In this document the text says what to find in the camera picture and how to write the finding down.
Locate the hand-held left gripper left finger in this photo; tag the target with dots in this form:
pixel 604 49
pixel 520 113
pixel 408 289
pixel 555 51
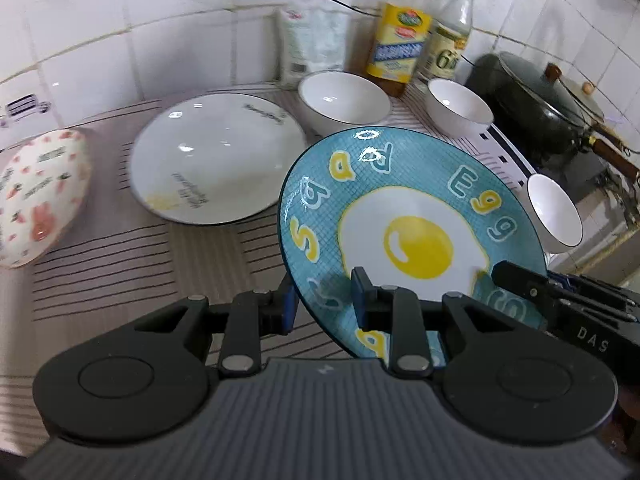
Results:
pixel 289 307

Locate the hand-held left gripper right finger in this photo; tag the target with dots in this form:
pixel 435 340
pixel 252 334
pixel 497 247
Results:
pixel 358 292

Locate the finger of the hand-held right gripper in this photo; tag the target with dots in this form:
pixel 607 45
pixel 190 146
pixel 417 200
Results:
pixel 600 292
pixel 520 285

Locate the small white bowl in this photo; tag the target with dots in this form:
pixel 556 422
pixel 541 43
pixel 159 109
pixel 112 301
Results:
pixel 457 105
pixel 552 215

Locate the blue fried egg plate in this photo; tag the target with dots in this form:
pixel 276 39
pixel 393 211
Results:
pixel 415 195

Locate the striped table mat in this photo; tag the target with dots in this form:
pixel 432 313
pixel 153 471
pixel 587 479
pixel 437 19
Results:
pixel 125 280

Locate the white plate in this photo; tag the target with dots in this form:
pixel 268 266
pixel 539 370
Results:
pixel 215 155

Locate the dark wok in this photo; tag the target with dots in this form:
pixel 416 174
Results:
pixel 525 105

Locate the large white bowl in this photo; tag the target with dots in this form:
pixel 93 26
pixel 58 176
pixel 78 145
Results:
pixel 345 105

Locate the glass wok lid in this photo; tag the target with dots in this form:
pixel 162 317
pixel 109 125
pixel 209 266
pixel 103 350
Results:
pixel 540 80

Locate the yellow label cooking wine bottle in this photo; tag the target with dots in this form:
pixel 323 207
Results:
pixel 397 45

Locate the clear vinegar bottle yellow cap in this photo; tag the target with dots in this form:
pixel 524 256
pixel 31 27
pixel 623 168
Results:
pixel 450 40

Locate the white salt bag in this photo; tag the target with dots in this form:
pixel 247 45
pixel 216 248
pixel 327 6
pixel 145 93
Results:
pixel 312 40

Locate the pink printed white bowl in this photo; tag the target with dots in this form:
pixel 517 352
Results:
pixel 40 195

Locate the small wall sticker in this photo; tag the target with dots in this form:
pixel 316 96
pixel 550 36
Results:
pixel 27 106

